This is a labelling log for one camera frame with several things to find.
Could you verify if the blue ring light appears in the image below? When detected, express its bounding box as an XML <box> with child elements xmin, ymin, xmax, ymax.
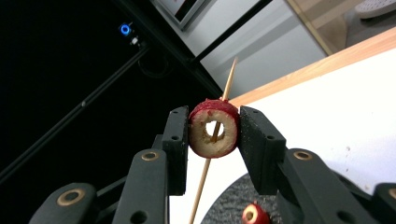
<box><xmin>119</xmin><ymin>23</ymin><xmax>132</xmax><ymax>37</ymax></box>

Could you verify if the black round plate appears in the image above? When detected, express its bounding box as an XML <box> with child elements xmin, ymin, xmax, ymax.
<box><xmin>200</xmin><ymin>172</ymin><xmax>281</xmax><ymax>224</ymax></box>

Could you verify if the white chair base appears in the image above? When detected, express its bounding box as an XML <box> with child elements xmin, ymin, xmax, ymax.
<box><xmin>354</xmin><ymin>0</ymin><xmax>396</xmax><ymax>21</ymax></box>

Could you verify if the white cabinet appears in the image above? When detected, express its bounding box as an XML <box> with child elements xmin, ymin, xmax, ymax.
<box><xmin>148</xmin><ymin>0</ymin><xmax>329</xmax><ymax>99</ymax></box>

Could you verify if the bamboo skewer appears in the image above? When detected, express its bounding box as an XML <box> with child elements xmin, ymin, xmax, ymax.
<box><xmin>188</xmin><ymin>56</ymin><xmax>239</xmax><ymax>224</ymax></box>

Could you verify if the red cored hawthorn ring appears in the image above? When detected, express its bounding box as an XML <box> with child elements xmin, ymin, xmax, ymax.
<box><xmin>188</xmin><ymin>98</ymin><xmax>241</xmax><ymax>160</ymax></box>
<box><xmin>241</xmin><ymin>201</ymin><xmax>272</xmax><ymax>224</ymax></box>

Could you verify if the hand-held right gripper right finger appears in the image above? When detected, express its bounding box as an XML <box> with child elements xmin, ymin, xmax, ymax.
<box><xmin>238</xmin><ymin>105</ymin><xmax>372</xmax><ymax>224</ymax></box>

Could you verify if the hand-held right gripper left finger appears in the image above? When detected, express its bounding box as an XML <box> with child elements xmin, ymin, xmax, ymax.
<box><xmin>112</xmin><ymin>105</ymin><xmax>191</xmax><ymax>224</ymax></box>

